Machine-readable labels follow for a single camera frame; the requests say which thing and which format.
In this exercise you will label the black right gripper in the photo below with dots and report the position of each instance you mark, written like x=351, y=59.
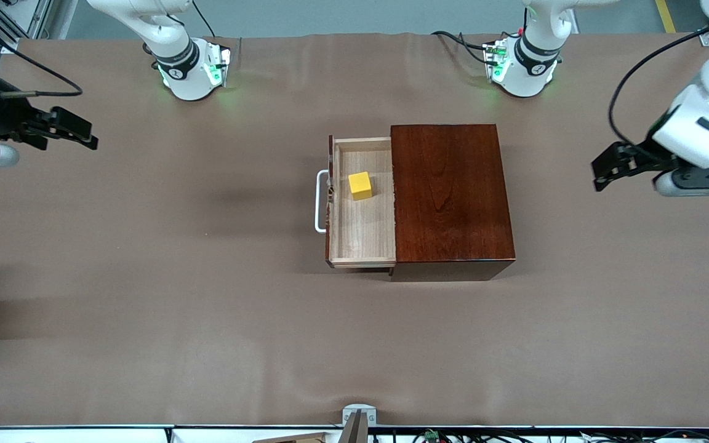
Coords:
x=2, y=117

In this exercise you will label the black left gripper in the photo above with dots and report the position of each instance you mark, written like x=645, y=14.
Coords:
x=642, y=154

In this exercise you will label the yellow cube block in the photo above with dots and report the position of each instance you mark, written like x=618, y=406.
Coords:
x=360, y=186

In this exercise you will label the light wood drawer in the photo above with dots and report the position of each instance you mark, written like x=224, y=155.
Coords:
x=364, y=234

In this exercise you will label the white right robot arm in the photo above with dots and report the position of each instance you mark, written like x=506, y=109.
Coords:
x=188, y=74

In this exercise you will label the dark brown wooden cabinet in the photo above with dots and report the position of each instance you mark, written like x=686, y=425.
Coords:
x=453, y=197

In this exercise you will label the brown table cloth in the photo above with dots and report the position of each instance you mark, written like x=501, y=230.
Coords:
x=207, y=338

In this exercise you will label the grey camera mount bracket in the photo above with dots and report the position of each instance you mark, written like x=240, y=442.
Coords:
x=359, y=415

